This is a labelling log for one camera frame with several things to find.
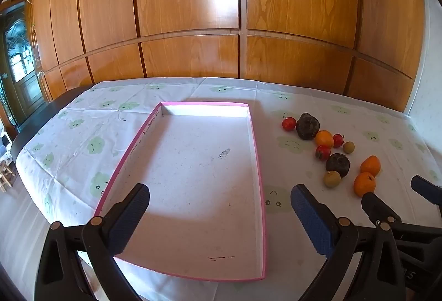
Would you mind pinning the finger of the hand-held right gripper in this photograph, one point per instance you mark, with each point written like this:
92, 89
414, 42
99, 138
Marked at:
376, 206
426, 187

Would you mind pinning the pink shallow box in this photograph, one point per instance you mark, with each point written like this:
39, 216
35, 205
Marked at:
193, 166

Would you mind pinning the short-stemmed mandarin orange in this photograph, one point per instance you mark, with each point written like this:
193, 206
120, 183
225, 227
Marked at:
370, 165

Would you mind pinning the red cherry tomato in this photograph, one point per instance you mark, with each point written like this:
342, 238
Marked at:
289, 124
323, 152
338, 139

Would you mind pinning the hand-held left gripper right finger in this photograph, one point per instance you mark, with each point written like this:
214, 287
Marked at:
310, 214

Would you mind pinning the small dark water chestnut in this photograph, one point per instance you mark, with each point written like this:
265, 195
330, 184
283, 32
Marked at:
338, 162

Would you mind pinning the white cloud-print tablecloth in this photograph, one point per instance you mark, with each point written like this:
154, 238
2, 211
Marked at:
103, 135

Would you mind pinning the long-stemmed mandarin orange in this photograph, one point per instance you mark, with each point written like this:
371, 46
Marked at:
364, 184

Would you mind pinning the small wooden stool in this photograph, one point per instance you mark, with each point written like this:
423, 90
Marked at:
4, 176

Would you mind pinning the brown longan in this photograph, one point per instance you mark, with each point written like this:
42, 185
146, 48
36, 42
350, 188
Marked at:
348, 147
332, 179

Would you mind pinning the glass panelled wooden door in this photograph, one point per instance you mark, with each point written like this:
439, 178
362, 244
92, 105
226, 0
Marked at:
20, 56

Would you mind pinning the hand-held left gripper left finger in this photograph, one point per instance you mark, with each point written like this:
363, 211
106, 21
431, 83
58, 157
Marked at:
129, 214

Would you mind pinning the stemless mandarin orange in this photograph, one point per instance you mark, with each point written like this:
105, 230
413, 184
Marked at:
324, 138

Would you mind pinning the large dark water chestnut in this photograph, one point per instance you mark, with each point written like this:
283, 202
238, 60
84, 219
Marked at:
307, 126

